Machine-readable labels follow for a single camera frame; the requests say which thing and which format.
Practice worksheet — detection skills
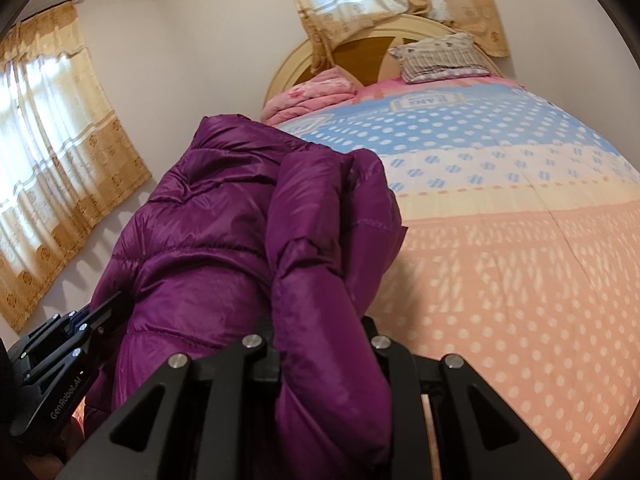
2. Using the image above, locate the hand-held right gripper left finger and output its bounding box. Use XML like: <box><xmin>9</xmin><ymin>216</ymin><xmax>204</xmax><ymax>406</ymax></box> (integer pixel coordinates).
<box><xmin>52</xmin><ymin>332</ymin><xmax>281</xmax><ymax>480</ymax></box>

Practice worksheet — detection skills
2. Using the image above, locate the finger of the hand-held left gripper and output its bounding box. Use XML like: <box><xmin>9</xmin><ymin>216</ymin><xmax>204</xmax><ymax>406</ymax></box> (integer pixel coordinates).
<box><xmin>75</xmin><ymin>290</ymin><xmax>135</xmax><ymax>336</ymax></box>

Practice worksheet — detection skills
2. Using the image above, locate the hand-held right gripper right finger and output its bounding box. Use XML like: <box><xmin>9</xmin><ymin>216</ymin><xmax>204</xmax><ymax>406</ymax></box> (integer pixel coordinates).
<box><xmin>360</xmin><ymin>316</ymin><xmax>571</xmax><ymax>480</ymax></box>

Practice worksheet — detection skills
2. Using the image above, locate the purple puffer jacket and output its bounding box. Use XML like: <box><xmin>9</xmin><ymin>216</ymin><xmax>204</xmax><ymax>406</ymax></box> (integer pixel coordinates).
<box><xmin>82</xmin><ymin>114</ymin><xmax>408</xmax><ymax>480</ymax></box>

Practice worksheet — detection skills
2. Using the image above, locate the polka dot bed cover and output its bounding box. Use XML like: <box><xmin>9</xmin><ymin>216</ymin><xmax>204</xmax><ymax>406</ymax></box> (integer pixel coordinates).
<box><xmin>270</xmin><ymin>72</ymin><xmax>640</xmax><ymax>480</ymax></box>

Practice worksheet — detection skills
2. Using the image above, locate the wide beige floral curtain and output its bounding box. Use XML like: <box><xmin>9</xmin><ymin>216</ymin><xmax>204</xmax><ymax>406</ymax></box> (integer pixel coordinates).
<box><xmin>0</xmin><ymin>0</ymin><xmax>153</xmax><ymax>333</ymax></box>

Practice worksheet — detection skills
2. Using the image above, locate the pink folded blanket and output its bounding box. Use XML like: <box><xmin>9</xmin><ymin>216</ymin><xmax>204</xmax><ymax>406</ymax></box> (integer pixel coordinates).
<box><xmin>261</xmin><ymin>65</ymin><xmax>358</xmax><ymax>126</ymax></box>

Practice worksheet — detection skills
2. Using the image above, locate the patterned pillow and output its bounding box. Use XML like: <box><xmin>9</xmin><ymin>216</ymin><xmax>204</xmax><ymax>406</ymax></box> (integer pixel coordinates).
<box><xmin>387</xmin><ymin>32</ymin><xmax>493</xmax><ymax>85</ymax></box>

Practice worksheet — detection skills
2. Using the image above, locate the wooden headboard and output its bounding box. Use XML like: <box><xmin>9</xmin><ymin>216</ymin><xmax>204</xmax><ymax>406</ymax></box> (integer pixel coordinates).
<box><xmin>262</xmin><ymin>14</ymin><xmax>503</xmax><ymax>116</ymax></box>

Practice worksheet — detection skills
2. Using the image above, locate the tied beige floral curtain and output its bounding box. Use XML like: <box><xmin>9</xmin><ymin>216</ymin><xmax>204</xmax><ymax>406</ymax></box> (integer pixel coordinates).
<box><xmin>265</xmin><ymin>0</ymin><xmax>436</xmax><ymax>76</ymax></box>

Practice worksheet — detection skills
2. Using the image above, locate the narrow beige floral curtain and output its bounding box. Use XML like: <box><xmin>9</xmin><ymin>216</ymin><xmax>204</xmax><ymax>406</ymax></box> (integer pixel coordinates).
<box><xmin>425</xmin><ymin>0</ymin><xmax>511</xmax><ymax>58</ymax></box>

